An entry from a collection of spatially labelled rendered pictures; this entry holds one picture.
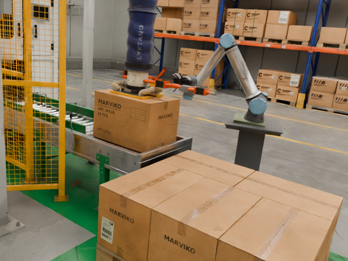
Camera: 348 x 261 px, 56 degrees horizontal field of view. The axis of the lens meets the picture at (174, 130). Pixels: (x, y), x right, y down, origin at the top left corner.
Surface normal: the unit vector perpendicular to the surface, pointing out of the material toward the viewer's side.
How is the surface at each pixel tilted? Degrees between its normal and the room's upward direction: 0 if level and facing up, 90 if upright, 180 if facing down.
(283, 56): 90
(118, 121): 90
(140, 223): 90
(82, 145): 90
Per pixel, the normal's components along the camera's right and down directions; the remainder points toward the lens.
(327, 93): -0.54, 0.18
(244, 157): -0.24, 0.23
